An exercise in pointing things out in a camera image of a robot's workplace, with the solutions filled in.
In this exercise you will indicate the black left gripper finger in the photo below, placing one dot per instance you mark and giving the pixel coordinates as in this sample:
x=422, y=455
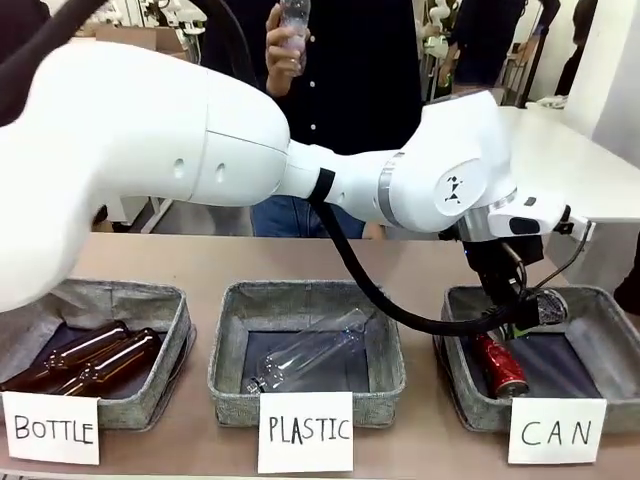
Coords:
x=531, y=310
x=502, y=312

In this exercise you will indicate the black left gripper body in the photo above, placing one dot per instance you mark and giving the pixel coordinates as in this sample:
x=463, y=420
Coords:
x=500, y=265

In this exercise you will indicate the black white patterned can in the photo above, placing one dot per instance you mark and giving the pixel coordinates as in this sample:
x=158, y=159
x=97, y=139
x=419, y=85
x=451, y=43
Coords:
x=552, y=306

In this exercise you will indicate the red crushed can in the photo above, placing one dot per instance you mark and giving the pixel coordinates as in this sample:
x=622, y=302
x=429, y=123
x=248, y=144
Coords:
x=502, y=367

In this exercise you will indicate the clear plastic bottle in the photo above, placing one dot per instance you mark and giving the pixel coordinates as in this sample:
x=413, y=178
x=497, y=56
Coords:
x=310, y=350

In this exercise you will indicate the small plastic bottle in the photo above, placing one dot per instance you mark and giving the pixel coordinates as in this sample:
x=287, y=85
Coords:
x=296, y=20

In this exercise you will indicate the brown glass bottle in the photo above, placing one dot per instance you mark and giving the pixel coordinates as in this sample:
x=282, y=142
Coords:
x=120, y=357
x=75, y=350

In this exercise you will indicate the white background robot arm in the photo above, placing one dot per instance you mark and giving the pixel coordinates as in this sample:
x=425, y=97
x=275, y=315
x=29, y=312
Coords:
x=437, y=25

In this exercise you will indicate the grey fabric basket can label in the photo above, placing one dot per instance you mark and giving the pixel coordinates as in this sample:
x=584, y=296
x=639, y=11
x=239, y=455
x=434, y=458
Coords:
x=595, y=340

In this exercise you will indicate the white paper sign CAN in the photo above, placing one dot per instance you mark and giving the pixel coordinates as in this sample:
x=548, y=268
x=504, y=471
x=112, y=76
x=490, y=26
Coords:
x=557, y=430

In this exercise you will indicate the grey fabric basket plastic label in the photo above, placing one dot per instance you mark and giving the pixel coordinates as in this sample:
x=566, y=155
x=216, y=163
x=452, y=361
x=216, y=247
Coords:
x=385, y=360

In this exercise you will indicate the grey fabric basket bottle label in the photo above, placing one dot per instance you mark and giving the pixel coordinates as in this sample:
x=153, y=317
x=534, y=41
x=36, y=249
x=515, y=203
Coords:
x=165, y=320

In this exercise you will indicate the person's right hand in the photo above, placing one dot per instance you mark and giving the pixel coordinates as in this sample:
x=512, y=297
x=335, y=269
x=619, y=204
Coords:
x=281, y=55

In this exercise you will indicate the white side table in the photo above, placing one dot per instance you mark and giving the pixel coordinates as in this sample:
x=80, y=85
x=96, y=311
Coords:
x=575, y=150

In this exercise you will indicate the background person in shorts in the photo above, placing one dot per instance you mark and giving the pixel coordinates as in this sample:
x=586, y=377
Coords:
x=480, y=45

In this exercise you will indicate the white paper sign PLASTIC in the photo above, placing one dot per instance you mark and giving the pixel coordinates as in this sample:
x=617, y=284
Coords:
x=305, y=430

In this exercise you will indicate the background person in black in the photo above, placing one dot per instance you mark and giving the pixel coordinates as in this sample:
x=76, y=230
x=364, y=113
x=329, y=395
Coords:
x=577, y=45

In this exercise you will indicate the person in dark shirt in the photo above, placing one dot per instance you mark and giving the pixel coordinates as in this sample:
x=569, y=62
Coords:
x=350, y=75

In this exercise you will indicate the white paper sign BOTTLE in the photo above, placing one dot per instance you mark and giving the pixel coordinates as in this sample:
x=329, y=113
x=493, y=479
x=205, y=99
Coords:
x=50, y=430

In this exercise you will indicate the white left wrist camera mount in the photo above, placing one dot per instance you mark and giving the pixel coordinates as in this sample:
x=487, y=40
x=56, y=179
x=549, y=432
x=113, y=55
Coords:
x=567, y=220

